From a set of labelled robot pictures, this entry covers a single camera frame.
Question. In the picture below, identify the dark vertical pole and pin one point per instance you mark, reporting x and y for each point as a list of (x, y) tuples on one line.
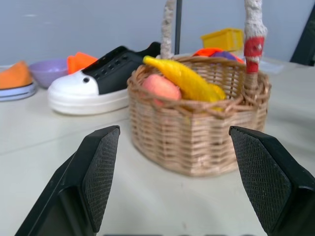
[(178, 24)]

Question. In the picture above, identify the black and white shoe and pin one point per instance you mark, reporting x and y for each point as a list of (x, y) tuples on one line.
[(98, 83)]

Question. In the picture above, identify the orange canvas shoe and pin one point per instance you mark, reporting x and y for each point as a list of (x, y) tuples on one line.
[(14, 81)]

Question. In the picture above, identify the yellow banana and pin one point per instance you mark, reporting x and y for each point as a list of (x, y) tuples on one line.
[(187, 78)]

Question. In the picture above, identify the orange and purple toy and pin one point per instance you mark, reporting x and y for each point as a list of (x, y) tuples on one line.
[(216, 53)]

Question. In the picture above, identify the yellow plastic bin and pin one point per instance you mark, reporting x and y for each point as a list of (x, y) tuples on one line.
[(222, 39)]

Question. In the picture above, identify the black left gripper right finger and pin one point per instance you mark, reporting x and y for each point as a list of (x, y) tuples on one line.
[(261, 177)]

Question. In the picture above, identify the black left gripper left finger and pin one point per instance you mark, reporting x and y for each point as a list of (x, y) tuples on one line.
[(98, 172)]

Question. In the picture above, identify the orange plastic cup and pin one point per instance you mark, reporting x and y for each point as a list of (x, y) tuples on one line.
[(80, 61)]

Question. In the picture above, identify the pink peach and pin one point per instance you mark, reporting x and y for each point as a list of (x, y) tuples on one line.
[(161, 87)]

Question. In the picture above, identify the purple plastic bowl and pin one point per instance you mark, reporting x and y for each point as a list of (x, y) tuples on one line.
[(48, 71)]

